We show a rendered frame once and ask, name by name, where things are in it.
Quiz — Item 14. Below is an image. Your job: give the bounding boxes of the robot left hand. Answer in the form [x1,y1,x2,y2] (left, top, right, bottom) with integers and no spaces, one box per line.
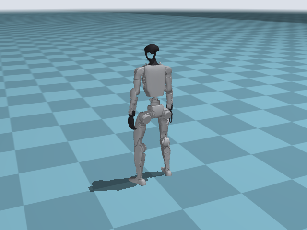
[128,111,136,130]

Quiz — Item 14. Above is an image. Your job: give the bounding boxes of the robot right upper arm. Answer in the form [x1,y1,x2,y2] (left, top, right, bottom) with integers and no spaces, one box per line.
[164,65,172,92]

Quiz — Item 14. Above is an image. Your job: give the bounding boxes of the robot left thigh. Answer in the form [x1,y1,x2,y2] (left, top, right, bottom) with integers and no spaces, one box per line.
[133,110,152,153]

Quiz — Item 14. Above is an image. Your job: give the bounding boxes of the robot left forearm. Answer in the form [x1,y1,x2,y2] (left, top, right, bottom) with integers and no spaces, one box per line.
[128,88,138,115]

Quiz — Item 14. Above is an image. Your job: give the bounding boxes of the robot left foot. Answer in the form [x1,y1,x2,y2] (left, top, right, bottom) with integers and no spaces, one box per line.
[128,177,146,185]

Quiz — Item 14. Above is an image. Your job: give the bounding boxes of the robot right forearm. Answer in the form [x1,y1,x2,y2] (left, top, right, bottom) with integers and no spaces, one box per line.
[166,89,173,109]

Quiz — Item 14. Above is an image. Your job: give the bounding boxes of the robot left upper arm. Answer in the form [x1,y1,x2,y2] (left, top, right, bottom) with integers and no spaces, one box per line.
[133,67,145,95]

